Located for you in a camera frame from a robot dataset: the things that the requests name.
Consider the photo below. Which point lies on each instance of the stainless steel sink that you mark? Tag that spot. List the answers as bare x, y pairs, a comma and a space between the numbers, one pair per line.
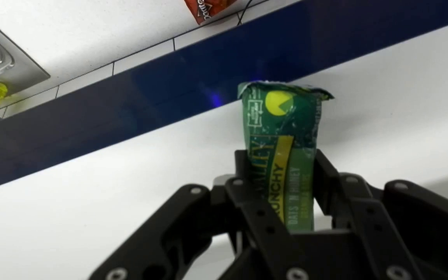
18, 69

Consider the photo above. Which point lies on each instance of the green granola bar packet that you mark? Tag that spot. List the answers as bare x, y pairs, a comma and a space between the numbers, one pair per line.
281, 132

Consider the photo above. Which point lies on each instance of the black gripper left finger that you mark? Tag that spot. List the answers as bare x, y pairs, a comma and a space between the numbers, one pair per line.
183, 229

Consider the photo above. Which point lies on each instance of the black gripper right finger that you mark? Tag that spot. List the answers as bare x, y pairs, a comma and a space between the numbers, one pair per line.
396, 232

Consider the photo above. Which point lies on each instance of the red snack packet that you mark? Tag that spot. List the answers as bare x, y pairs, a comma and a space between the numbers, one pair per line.
206, 9

